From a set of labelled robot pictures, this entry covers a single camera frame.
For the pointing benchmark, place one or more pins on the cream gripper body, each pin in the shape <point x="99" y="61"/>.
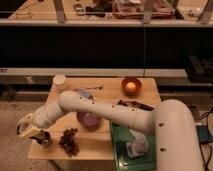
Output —
<point x="25" y="128"/>

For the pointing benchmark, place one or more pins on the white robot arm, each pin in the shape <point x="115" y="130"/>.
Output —
<point x="171" y="122"/>

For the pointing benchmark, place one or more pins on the small metal cup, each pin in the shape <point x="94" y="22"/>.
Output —
<point x="44" y="138"/>

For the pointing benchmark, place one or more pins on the white cylindrical cup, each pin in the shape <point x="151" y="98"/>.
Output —
<point x="60" y="82"/>

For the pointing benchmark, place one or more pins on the bunch of dark grapes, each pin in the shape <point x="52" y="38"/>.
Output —
<point x="67" y="142"/>

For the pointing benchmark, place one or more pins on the wooden table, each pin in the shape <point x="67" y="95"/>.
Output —
<point x="93" y="145"/>

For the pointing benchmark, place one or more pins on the purple bowl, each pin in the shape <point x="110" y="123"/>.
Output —
<point x="88" y="120"/>

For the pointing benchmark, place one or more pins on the blue sponge block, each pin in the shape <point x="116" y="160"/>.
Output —
<point x="85" y="94"/>

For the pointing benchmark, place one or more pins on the small metal fork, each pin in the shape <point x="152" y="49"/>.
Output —
<point x="89" y="88"/>

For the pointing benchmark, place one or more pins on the green plastic tray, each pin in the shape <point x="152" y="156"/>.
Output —
<point x="120" y="136"/>

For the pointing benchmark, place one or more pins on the yellow ball in bowl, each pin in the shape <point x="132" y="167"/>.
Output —
<point x="130" y="86"/>

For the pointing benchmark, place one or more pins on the white crumpled cloth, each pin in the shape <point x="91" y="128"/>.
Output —
<point x="138" y="146"/>

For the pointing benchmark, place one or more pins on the orange bowl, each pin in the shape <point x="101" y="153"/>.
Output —
<point x="131" y="79"/>

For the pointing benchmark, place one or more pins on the black box on floor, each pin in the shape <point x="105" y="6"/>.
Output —
<point x="204" y="135"/>

